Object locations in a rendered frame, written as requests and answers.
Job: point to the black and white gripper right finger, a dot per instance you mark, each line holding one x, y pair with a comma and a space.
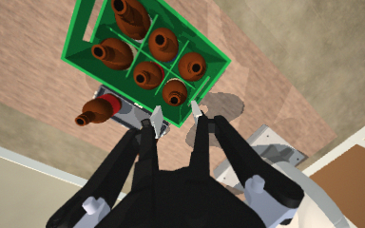
272, 195

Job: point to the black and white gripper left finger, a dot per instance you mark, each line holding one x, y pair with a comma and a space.
97, 197

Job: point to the green box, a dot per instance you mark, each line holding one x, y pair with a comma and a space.
77, 53

